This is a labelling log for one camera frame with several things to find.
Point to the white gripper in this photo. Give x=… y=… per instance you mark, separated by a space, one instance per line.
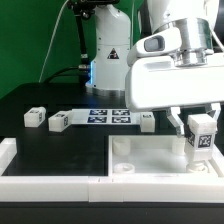
x=154 y=84

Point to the white square tabletop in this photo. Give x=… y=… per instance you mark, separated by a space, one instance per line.
x=147 y=154

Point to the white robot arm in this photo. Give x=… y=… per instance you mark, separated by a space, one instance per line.
x=178 y=63

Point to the white base sheet with tags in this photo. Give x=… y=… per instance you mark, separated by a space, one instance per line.
x=104 y=117

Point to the white U-shaped obstacle fence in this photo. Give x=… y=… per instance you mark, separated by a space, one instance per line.
x=205 y=188

